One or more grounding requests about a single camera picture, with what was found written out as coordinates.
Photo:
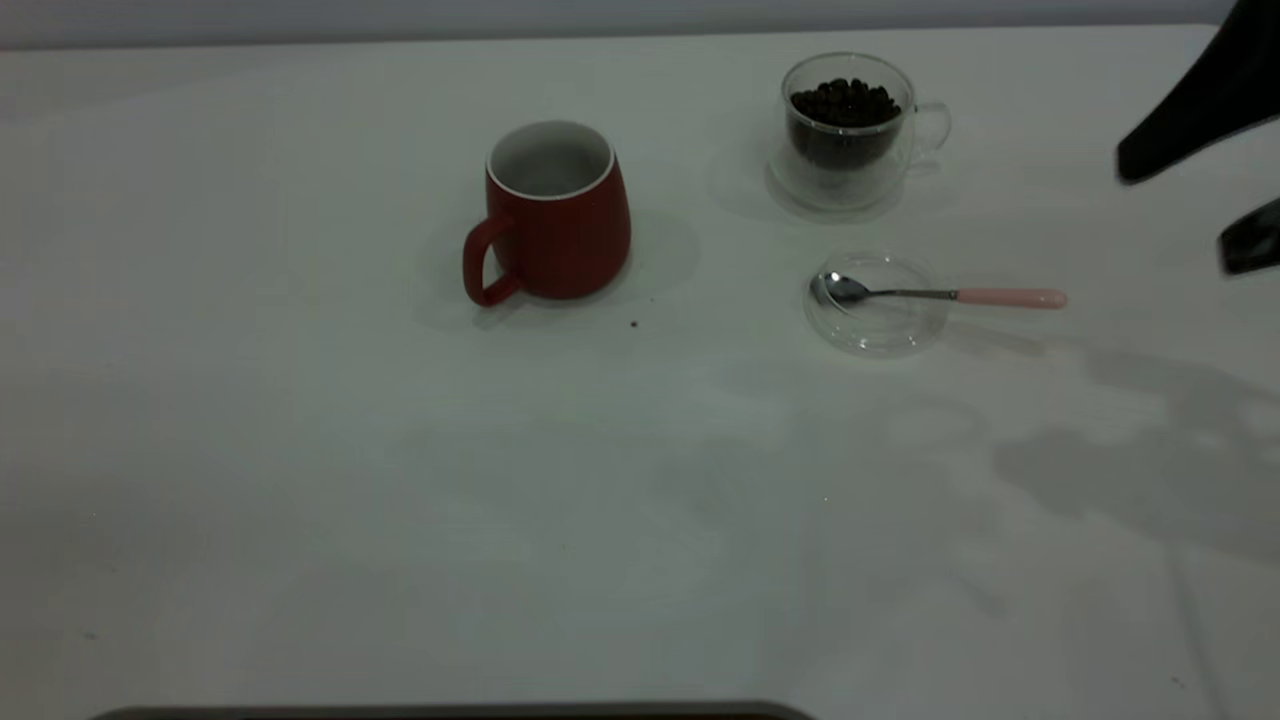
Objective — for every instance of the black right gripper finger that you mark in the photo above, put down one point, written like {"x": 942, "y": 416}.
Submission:
{"x": 1220, "y": 100}
{"x": 1255, "y": 240}

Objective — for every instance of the red ceramic mug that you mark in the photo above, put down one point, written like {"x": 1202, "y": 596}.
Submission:
{"x": 565, "y": 245}

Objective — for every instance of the clear glass cup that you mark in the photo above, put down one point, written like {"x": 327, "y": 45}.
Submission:
{"x": 925, "y": 125}

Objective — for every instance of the dark coffee beans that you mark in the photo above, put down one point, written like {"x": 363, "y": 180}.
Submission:
{"x": 845, "y": 115}

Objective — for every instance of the clear round glass dish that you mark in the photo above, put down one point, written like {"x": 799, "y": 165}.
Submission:
{"x": 880, "y": 335}

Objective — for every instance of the clear glass saucer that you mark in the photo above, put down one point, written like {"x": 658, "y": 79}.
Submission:
{"x": 800, "y": 195}

